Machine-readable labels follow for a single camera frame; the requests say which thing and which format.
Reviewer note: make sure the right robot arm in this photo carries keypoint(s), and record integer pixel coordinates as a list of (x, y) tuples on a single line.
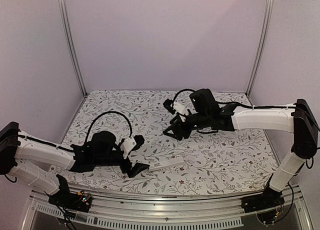
[(296, 118)]

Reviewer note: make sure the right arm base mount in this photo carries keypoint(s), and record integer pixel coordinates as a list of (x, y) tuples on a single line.
[(268, 205)]

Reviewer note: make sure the aluminium front rail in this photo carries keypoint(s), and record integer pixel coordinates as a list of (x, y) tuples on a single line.
[(116, 210)]

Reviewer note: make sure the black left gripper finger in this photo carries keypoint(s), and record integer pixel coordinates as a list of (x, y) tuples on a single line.
[(142, 167), (130, 166)]

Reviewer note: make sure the floral patterned table mat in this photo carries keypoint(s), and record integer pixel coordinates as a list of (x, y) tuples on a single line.
[(214, 164)]

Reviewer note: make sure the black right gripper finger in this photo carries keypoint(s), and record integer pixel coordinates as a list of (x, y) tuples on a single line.
[(174, 131), (176, 121)]

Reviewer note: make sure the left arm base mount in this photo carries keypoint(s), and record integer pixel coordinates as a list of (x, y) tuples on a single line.
[(80, 201)]

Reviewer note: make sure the right aluminium post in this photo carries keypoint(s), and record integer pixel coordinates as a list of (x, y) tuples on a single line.
[(260, 47)]

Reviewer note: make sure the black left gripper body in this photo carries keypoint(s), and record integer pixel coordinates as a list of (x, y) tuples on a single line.
[(123, 168)]

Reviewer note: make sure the aluminium post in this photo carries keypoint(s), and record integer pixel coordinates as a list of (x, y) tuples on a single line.
[(260, 47), (71, 46)]

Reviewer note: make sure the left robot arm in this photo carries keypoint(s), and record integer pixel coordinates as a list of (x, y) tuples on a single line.
[(19, 151)]

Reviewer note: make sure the white remote control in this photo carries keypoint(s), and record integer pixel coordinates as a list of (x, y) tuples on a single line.
[(164, 164)]

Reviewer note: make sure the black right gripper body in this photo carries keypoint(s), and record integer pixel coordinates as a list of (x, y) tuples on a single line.
[(185, 133)]

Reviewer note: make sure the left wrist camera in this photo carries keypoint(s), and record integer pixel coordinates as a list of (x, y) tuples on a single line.
[(131, 144)]

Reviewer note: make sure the left aluminium post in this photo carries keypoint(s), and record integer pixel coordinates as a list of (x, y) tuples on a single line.
[(71, 46)]

